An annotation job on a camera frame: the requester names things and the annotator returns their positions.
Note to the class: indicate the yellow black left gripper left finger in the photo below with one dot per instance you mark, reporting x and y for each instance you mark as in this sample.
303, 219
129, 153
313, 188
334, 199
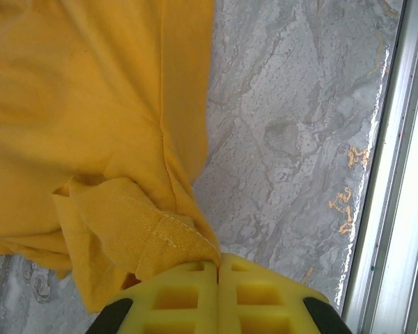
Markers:
174, 313

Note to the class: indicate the long aluminium mounting rail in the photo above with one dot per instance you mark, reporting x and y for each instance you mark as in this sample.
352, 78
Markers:
397, 174

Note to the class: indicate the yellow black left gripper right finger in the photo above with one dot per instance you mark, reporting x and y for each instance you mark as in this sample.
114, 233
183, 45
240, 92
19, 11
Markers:
264, 313

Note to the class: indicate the orange t-shirt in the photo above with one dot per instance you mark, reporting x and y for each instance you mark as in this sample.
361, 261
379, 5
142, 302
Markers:
73, 104

